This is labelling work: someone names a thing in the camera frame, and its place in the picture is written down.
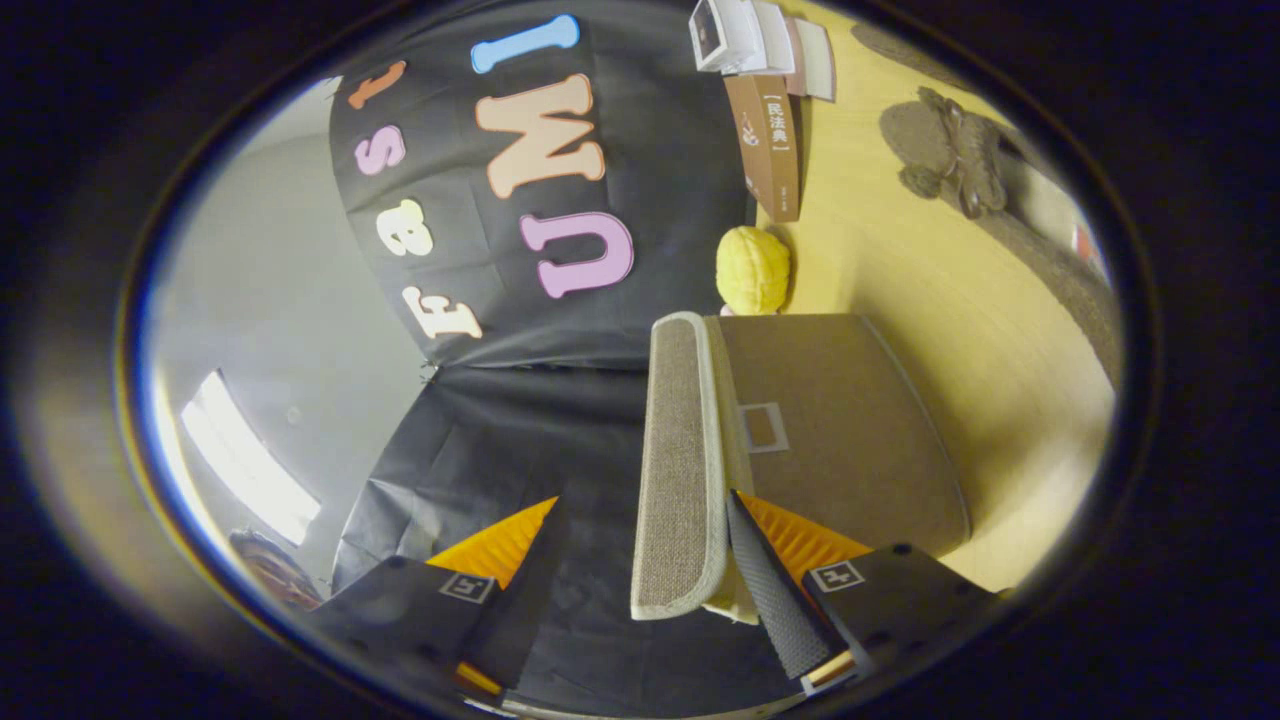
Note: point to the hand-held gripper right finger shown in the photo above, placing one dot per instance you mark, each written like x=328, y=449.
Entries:
x=775, y=600

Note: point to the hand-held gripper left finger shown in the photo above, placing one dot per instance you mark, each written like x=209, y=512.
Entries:
x=520, y=620

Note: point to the woven beige storage box lid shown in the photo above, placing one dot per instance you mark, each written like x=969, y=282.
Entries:
x=680, y=470

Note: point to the beige fabric storage box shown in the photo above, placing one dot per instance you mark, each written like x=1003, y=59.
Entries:
x=850, y=430

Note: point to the black backdrop cloth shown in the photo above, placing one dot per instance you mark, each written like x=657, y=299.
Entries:
x=600, y=450

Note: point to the ceiling light panel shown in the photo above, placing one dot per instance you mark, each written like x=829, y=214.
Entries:
x=245, y=460

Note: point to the yellow round plush toy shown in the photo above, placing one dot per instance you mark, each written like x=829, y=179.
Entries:
x=752, y=270

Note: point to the brown book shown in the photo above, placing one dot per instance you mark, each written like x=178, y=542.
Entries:
x=775, y=170

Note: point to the pale pink book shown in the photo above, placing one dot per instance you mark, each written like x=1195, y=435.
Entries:
x=815, y=60

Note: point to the white book with portrait cover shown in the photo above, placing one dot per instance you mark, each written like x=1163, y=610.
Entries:
x=725, y=30

